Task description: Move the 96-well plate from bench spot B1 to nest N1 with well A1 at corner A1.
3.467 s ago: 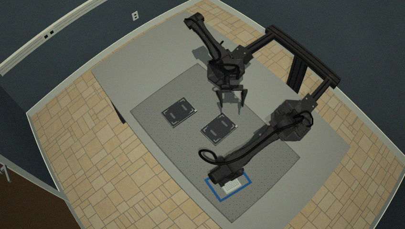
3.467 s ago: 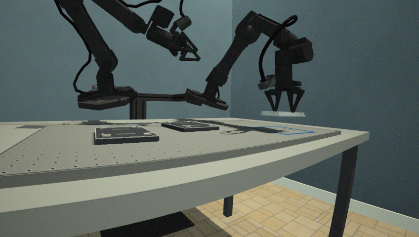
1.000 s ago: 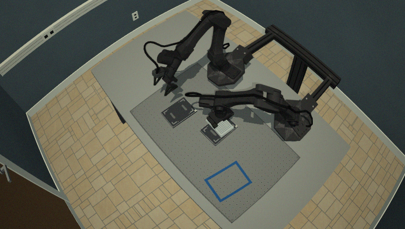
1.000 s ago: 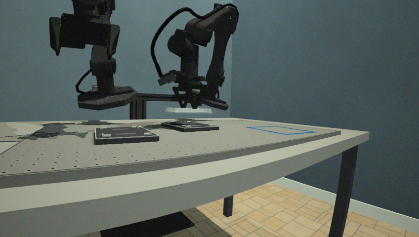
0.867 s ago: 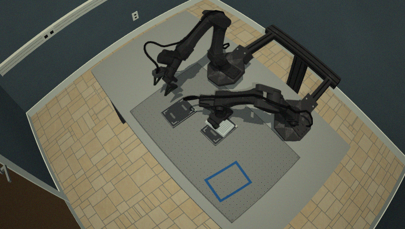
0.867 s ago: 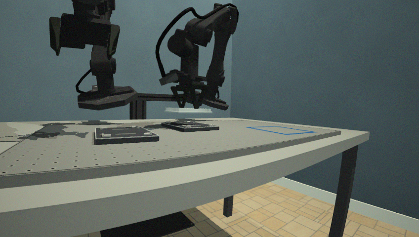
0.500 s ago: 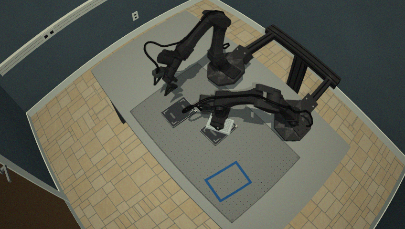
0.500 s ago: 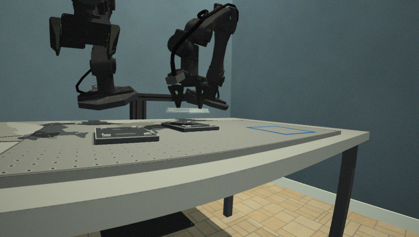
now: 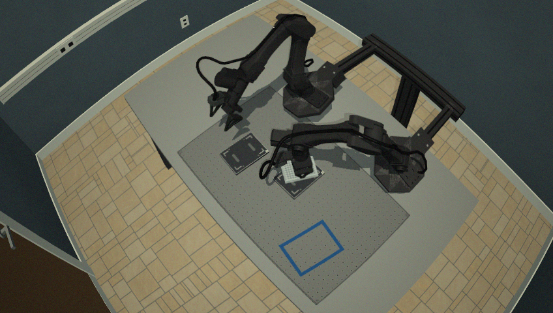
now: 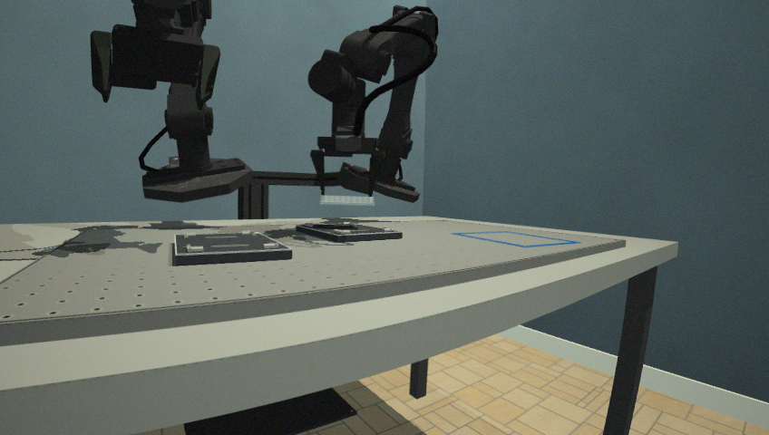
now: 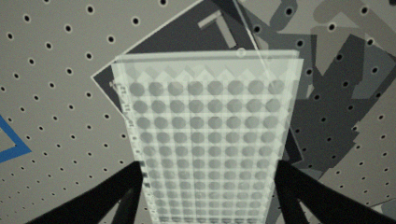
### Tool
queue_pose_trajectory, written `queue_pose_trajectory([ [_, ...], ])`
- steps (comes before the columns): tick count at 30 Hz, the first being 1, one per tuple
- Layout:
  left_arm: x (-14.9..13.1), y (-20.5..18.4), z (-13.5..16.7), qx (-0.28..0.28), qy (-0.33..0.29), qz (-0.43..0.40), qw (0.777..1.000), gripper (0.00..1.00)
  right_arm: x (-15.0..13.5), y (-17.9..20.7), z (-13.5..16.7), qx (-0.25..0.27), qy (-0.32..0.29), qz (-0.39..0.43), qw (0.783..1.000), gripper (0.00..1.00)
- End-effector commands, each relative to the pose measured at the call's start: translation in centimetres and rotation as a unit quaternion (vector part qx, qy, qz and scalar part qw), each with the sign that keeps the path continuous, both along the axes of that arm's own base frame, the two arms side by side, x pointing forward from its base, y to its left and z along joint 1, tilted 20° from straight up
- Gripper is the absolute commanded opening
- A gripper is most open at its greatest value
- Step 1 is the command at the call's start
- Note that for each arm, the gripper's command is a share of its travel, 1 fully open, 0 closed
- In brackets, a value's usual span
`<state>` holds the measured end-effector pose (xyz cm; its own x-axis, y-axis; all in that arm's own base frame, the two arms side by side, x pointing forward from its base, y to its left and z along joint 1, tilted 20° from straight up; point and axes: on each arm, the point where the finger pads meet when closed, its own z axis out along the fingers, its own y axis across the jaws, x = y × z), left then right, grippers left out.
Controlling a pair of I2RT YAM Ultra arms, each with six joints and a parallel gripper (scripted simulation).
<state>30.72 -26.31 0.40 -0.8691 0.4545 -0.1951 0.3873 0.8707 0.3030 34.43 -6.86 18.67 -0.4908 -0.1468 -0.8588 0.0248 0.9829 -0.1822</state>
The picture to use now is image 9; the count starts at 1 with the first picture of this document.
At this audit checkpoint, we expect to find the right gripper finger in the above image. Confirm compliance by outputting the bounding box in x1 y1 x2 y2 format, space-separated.
224 116 243 131
210 104 222 117

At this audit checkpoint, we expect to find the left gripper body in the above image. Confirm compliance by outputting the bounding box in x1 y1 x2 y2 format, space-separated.
275 146 313 175

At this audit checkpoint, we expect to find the blue tape outline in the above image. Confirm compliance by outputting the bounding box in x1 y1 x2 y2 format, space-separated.
279 220 344 276

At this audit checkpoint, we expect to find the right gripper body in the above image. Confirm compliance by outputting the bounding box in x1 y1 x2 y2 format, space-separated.
216 89 243 119

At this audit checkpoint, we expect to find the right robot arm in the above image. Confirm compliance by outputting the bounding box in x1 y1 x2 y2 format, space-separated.
214 14 329 108

